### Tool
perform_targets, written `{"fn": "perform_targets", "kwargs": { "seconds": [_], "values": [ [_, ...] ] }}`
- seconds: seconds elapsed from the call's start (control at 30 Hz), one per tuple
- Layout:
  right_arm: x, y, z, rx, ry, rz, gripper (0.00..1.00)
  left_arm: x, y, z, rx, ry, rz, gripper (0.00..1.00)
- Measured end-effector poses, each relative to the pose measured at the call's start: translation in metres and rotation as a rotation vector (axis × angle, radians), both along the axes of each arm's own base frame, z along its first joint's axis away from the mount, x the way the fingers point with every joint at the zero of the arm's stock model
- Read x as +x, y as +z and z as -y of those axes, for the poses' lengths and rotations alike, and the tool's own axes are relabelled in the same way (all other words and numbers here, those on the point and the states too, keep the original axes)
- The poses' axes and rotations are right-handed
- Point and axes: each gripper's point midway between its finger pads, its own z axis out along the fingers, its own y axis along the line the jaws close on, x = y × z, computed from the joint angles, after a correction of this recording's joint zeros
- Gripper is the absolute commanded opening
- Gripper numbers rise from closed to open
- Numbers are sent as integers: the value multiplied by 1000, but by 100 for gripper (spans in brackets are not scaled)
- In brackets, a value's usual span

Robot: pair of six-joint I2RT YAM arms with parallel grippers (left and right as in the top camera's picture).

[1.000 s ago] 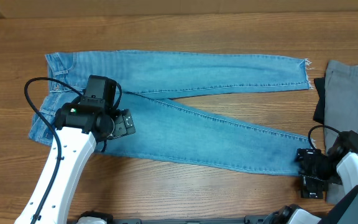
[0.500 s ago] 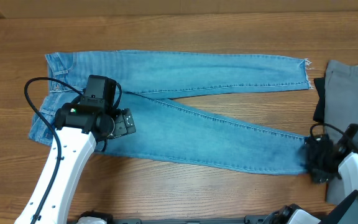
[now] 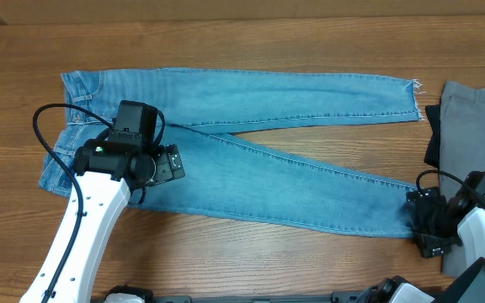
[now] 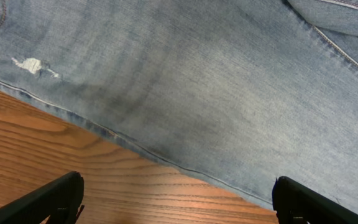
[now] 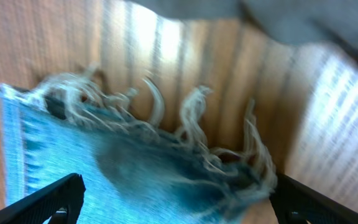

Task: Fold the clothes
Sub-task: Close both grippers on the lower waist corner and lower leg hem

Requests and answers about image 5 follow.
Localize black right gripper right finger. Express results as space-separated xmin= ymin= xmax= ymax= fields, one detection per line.
xmin=270 ymin=174 xmax=358 ymax=224

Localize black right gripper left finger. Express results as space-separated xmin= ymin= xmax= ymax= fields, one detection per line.
xmin=0 ymin=173 xmax=86 ymax=224

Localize light blue denim jeans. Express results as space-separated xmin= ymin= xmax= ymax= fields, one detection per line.
xmin=0 ymin=66 xmax=277 ymax=223

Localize grey folded garment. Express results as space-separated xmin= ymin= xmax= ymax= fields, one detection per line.
xmin=132 ymin=0 xmax=358 ymax=63

